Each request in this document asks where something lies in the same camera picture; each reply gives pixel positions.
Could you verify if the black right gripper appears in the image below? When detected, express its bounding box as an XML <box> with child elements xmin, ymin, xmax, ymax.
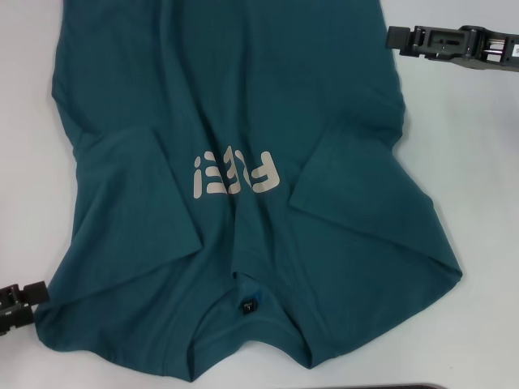
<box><xmin>387</xmin><ymin>24</ymin><xmax>519</xmax><ymax>73</ymax></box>

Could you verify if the teal blue printed t-shirt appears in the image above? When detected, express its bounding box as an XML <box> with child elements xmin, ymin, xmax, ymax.
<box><xmin>34</xmin><ymin>0</ymin><xmax>464</xmax><ymax>360</ymax></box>

